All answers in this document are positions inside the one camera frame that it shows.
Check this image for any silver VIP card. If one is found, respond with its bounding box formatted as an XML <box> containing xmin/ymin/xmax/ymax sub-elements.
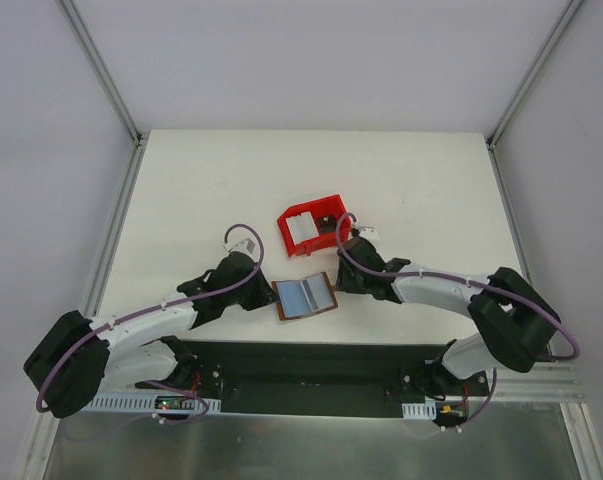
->
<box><xmin>301</xmin><ymin>273</ymin><xmax>334</xmax><ymax>312</ymax></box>
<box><xmin>276</xmin><ymin>281</ymin><xmax>308</xmax><ymax>318</ymax></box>

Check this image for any brown leather card holder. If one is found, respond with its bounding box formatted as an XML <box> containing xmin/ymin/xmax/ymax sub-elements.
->
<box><xmin>272</xmin><ymin>272</ymin><xmax>338</xmax><ymax>322</ymax></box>

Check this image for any red plastic bin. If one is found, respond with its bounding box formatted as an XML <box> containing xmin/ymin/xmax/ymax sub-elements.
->
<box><xmin>277</xmin><ymin>194</ymin><xmax>352</xmax><ymax>257</ymax></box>

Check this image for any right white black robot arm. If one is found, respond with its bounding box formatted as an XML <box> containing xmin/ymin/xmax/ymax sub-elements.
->
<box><xmin>337</xmin><ymin>236</ymin><xmax>561</xmax><ymax>395</ymax></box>

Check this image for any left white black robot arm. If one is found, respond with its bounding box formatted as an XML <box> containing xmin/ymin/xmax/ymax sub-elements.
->
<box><xmin>24</xmin><ymin>252</ymin><xmax>278</xmax><ymax>419</ymax></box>

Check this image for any black VIP card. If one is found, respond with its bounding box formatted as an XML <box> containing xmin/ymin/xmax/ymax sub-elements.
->
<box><xmin>316</xmin><ymin>214</ymin><xmax>337</xmax><ymax>235</ymax></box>

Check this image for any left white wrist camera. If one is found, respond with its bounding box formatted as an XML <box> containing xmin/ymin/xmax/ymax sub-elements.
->
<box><xmin>224</xmin><ymin>238</ymin><xmax>258</xmax><ymax>261</ymax></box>

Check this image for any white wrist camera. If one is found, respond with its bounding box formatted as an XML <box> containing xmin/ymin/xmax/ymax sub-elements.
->
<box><xmin>224</xmin><ymin>238</ymin><xmax>258</xmax><ymax>261</ymax></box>
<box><xmin>351</xmin><ymin>225</ymin><xmax>380</xmax><ymax>242</ymax></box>

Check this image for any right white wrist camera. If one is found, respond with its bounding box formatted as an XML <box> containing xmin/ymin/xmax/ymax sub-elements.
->
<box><xmin>351</xmin><ymin>225</ymin><xmax>380</xmax><ymax>242</ymax></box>

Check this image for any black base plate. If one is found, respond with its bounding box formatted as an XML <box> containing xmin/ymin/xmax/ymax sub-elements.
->
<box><xmin>162</xmin><ymin>340</ymin><xmax>489</xmax><ymax>418</ymax></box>

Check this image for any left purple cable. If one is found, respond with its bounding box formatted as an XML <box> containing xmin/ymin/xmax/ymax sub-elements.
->
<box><xmin>35</xmin><ymin>223</ymin><xmax>265</xmax><ymax>414</ymax></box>

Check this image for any right white cable duct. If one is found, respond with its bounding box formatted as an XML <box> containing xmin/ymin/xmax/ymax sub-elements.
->
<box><xmin>401</xmin><ymin>401</ymin><xmax>437</xmax><ymax>421</ymax></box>

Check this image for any white cable duct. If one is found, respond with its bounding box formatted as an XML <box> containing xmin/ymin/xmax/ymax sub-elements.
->
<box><xmin>81</xmin><ymin>392</ymin><xmax>221</xmax><ymax>415</ymax></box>
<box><xmin>401</xmin><ymin>401</ymin><xmax>437</xmax><ymax>421</ymax></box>

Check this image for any left white cable duct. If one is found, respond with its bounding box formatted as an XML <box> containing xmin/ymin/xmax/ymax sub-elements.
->
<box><xmin>81</xmin><ymin>392</ymin><xmax>221</xmax><ymax>415</ymax></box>

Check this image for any left aluminium frame post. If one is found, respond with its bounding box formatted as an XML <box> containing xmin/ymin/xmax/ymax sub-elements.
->
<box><xmin>56</xmin><ymin>0</ymin><xmax>143</xmax><ymax>147</ymax></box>

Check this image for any aluminium frame post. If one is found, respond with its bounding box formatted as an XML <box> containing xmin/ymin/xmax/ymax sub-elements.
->
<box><xmin>56</xmin><ymin>0</ymin><xmax>143</xmax><ymax>147</ymax></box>
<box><xmin>486</xmin><ymin>0</ymin><xmax>587</xmax><ymax>151</ymax></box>

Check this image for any right aluminium frame post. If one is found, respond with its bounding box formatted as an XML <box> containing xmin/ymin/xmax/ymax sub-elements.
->
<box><xmin>486</xmin><ymin>0</ymin><xmax>587</xmax><ymax>151</ymax></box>

